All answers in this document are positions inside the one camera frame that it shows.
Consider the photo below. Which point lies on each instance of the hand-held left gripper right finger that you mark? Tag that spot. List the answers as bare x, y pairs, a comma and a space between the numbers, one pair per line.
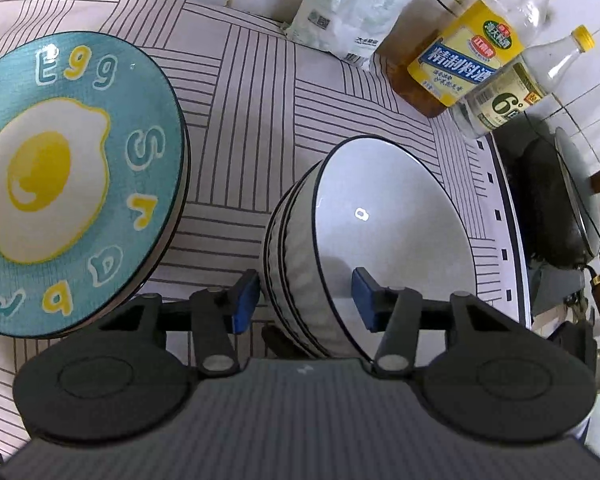
365, 300

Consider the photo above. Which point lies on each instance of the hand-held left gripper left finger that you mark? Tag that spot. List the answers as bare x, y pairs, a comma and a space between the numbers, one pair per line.
245, 305

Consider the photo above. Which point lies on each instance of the small white bowl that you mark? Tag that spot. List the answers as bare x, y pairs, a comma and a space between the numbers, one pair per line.
266, 255

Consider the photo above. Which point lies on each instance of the white ribbed bowl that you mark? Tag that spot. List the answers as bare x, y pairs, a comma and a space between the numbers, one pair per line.
276, 260

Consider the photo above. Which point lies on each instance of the white bowl with dark rim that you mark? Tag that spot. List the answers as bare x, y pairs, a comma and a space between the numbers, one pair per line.
395, 220

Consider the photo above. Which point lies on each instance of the blue fried egg plate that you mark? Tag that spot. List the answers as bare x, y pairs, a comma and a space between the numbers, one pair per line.
45, 175

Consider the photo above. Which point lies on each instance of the striped tablecloth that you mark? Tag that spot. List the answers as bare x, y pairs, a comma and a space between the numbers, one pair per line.
260, 110

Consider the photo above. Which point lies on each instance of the dark wok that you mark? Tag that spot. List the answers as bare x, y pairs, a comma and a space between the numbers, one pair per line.
545, 195

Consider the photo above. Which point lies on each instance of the clear bottle with yellow cap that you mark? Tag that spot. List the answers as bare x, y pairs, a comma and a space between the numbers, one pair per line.
505, 95

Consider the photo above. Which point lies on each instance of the yellow label bottle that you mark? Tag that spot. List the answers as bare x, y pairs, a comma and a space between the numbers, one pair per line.
460, 60

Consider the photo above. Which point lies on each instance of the white plastic bag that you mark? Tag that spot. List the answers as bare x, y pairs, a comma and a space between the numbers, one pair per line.
350, 5

